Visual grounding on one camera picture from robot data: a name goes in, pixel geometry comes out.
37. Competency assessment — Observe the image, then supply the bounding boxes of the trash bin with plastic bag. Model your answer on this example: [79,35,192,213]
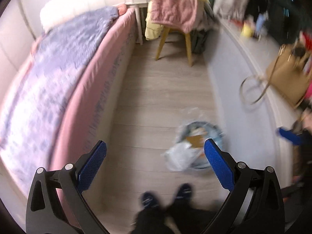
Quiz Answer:
[163,108,224,172]

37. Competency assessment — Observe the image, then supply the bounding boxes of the tan handbag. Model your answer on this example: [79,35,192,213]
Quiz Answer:
[239,42,311,108]

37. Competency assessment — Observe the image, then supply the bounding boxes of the black shoe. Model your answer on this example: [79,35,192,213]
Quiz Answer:
[175,183,192,202]
[141,191,160,209]

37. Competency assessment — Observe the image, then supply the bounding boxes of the purple floral pink quilt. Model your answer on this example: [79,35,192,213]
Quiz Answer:
[0,6,120,152]

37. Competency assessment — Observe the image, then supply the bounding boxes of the pile of clothes on sill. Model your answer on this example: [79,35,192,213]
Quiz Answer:
[298,30,312,98]

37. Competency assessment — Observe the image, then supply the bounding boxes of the pink sheeted bed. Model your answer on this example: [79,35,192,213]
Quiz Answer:
[1,4,136,228]

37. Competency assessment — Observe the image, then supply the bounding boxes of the yellow cup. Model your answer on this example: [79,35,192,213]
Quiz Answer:
[241,24,253,38]

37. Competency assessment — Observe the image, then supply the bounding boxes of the chair piled with clothes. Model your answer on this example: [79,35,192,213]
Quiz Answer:
[144,0,218,66]

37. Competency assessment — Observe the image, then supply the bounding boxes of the white padded headboard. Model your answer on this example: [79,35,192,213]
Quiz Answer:
[1,0,130,96]

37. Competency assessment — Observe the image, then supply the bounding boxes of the white desk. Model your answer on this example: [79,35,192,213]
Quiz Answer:
[126,0,148,45]

